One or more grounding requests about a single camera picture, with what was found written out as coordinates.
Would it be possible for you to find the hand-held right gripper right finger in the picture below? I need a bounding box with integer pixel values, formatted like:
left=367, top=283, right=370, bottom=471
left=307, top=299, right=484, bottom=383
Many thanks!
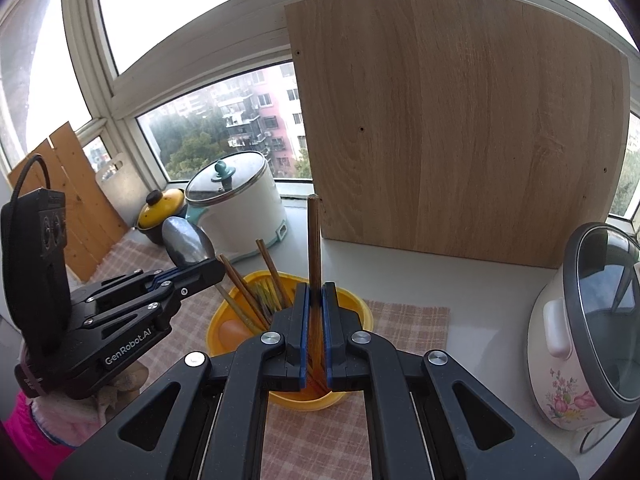
left=322, top=282, right=581, bottom=480

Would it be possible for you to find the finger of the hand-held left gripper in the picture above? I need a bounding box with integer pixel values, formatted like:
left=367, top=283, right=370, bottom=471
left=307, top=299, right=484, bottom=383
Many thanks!
left=82, top=258, right=226, bottom=341
left=75, top=267, right=178, bottom=306

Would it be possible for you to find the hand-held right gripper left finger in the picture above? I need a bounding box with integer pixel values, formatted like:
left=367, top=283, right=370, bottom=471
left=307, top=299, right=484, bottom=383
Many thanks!
left=52, top=282, right=311, bottom=480

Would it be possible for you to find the metal spoon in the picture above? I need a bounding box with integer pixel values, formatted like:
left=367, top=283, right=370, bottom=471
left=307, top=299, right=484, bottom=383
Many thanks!
left=161, top=216, right=217, bottom=268

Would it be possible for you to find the yellow plastic container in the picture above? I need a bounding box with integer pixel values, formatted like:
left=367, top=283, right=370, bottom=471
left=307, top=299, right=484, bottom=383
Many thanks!
left=206, top=270, right=373, bottom=412

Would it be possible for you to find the person's left forearm pink sleeve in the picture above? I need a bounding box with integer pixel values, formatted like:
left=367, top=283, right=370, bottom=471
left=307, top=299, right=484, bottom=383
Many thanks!
left=0, top=392, right=71, bottom=480

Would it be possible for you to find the person's left hand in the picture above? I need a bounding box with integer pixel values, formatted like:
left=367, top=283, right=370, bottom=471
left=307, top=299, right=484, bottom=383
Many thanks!
left=30, top=360, right=151, bottom=447

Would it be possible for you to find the black pot with yellow lid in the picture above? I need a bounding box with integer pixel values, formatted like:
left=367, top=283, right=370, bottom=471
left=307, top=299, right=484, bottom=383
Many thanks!
left=136, top=188, right=188, bottom=246

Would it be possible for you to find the pink plaid cloth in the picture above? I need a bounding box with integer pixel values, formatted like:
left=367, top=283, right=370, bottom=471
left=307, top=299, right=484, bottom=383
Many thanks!
left=70, top=237, right=451, bottom=480

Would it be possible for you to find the teal and white cooker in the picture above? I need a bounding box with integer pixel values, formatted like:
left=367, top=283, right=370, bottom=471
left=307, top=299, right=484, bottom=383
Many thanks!
left=184, top=150, right=289, bottom=262

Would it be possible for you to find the pine plank board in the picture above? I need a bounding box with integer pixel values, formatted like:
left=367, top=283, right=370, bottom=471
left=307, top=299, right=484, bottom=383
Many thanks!
left=7, top=121, right=130, bottom=283

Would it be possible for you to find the white cutting board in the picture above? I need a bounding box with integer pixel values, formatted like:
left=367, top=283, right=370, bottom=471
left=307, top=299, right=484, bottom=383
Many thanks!
left=95, top=152, right=151, bottom=231

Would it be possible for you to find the floral white slow cooker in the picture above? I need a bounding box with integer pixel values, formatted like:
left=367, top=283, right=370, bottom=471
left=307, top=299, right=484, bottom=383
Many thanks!
left=527, top=221, right=640, bottom=433

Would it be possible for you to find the light wooden board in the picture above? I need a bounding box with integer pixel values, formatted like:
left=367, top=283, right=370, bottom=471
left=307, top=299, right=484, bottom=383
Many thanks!
left=284, top=0, right=631, bottom=269

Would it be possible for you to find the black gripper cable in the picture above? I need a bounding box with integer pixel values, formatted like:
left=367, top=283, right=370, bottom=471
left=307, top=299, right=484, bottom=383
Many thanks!
left=9, top=154, right=53, bottom=198

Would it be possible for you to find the white window frame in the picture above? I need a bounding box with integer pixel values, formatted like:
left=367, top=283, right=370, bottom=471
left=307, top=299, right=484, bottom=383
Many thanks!
left=0, top=0, right=640, bottom=221

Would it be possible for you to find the black power cord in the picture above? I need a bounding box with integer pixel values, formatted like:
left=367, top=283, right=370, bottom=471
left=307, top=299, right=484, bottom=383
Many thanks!
left=580, top=420, right=621, bottom=456

